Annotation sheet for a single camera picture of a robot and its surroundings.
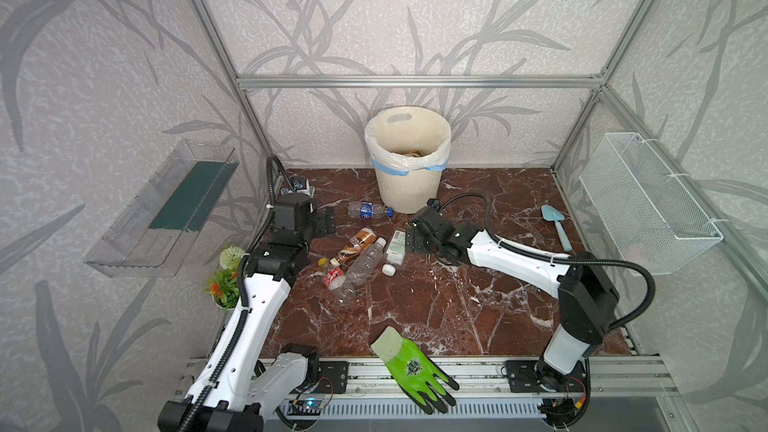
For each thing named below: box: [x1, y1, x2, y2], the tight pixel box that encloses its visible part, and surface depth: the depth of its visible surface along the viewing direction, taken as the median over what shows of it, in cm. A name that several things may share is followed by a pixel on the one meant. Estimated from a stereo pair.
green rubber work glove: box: [370, 326, 460, 415], surface depth 75 cm
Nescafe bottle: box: [330, 228, 377, 267], surface depth 95 cm
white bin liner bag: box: [364, 106, 452, 176], surface depth 99 cm
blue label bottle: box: [347, 201, 394, 219], surface depth 107 cm
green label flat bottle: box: [386, 229, 406, 265], surface depth 95 cm
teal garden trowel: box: [541, 204, 573, 253], surface depth 104 cm
